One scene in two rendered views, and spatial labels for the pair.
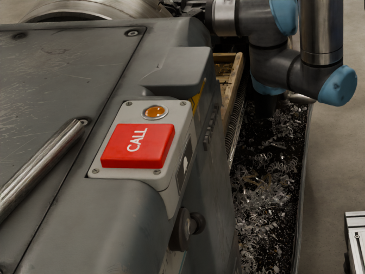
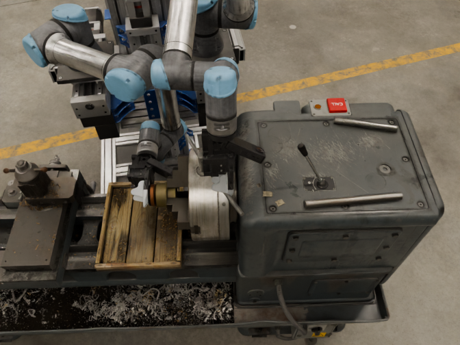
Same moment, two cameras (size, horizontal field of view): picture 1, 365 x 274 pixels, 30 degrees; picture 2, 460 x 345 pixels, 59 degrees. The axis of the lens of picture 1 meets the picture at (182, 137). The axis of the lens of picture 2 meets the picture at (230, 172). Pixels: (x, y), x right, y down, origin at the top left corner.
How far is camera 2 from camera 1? 1.62 m
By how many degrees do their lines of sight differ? 73
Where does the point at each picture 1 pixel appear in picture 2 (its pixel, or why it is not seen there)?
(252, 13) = (157, 137)
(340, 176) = not seen: hidden behind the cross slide
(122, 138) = (337, 107)
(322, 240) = not seen: hidden behind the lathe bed
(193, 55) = (280, 104)
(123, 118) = (322, 113)
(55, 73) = (297, 140)
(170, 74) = (294, 107)
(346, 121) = not seen: outside the picture
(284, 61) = (165, 140)
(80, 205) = (362, 113)
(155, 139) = (336, 100)
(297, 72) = (174, 136)
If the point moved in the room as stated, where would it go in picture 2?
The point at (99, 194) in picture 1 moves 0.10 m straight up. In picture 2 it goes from (356, 110) to (365, 87)
